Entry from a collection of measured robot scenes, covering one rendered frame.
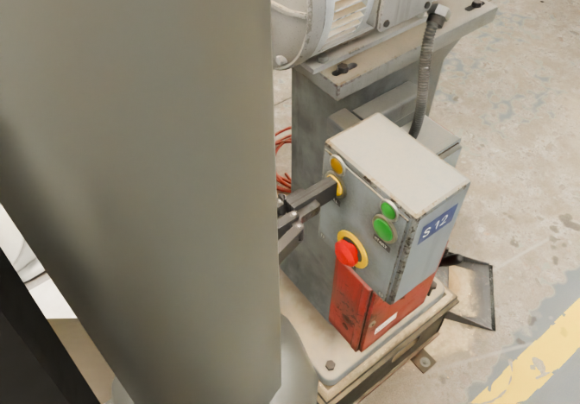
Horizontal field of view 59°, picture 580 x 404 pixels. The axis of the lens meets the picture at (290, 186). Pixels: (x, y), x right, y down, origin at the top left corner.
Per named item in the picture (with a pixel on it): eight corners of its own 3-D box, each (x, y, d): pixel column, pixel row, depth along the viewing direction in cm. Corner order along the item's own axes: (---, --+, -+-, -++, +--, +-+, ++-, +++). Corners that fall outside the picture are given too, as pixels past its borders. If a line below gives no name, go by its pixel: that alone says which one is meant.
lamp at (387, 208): (379, 210, 60) (382, 193, 58) (397, 226, 59) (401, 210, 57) (375, 212, 60) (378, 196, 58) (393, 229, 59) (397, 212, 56)
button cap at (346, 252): (350, 242, 74) (353, 224, 71) (369, 260, 72) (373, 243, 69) (330, 255, 72) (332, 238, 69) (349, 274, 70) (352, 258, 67)
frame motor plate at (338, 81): (394, -30, 101) (398, -49, 98) (494, 22, 88) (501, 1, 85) (243, 30, 86) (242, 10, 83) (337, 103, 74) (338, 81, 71)
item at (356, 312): (394, 272, 145) (419, 187, 118) (427, 303, 139) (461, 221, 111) (327, 321, 135) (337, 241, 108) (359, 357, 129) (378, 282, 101)
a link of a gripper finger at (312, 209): (282, 218, 61) (298, 234, 60) (315, 198, 63) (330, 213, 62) (282, 225, 62) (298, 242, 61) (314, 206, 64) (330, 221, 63)
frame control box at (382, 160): (394, 171, 96) (421, 53, 76) (487, 246, 85) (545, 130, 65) (292, 236, 86) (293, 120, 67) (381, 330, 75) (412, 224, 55)
